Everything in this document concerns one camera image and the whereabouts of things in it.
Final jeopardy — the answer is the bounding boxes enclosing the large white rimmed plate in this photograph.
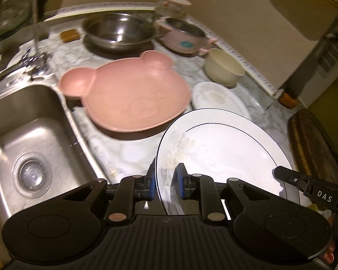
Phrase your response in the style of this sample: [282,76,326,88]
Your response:
[155,108,300,215]

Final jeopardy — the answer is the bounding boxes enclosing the pink bear-shaped plate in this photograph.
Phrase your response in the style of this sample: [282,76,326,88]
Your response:
[58,50,190,133]

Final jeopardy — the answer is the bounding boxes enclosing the cream plastic bowl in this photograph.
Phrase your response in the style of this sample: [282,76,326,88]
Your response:
[203,48,245,87]

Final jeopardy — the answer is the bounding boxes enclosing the pink handled steel-lined bowl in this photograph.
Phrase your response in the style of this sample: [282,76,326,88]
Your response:
[154,17,218,55]

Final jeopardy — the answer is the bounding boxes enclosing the large steel bowl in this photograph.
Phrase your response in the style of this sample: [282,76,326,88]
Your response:
[82,13,157,52]

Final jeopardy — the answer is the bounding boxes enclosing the person's right hand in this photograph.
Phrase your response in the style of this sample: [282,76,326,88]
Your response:
[320,214,338,265]

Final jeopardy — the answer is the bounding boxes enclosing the round wooden cutting board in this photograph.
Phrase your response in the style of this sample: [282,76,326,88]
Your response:
[288,108,338,185]

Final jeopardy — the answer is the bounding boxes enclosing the small white plate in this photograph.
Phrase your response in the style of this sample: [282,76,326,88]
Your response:
[192,82,251,120]

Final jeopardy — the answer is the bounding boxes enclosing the stainless steel sink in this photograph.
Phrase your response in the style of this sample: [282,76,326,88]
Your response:
[0,82,103,226]

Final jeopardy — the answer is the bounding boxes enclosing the chrome faucet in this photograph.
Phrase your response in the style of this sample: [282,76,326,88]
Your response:
[21,0,49,79]

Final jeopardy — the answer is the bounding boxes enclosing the brown soap bar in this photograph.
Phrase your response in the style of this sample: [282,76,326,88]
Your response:
[60,29,80,43]

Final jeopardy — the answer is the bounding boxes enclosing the orange handled knife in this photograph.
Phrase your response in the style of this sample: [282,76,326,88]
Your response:
[278,91,299,109]

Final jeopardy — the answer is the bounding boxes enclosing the white wall vent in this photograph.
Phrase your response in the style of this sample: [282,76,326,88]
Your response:
[317,42,338,79]

